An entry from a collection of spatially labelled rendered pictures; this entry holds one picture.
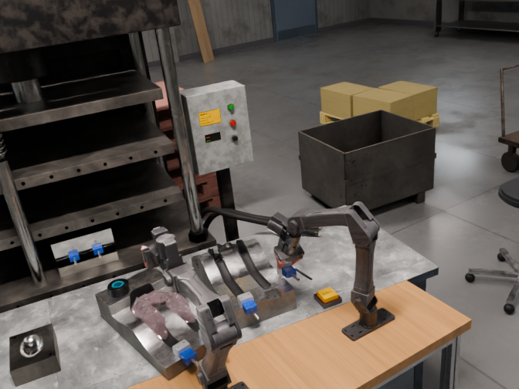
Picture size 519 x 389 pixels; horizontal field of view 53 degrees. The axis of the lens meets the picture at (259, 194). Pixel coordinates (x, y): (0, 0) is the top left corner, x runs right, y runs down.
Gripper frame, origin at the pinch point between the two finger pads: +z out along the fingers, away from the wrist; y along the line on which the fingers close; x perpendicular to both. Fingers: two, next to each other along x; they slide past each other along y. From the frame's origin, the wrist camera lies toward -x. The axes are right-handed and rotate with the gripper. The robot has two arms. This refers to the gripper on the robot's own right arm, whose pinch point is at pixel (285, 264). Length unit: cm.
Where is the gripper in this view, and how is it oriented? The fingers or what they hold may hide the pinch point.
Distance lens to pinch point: 202.8
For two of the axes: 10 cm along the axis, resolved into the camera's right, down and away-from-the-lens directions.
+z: -1.3, 7.0, 7.0
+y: -9.0, 2.0, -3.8
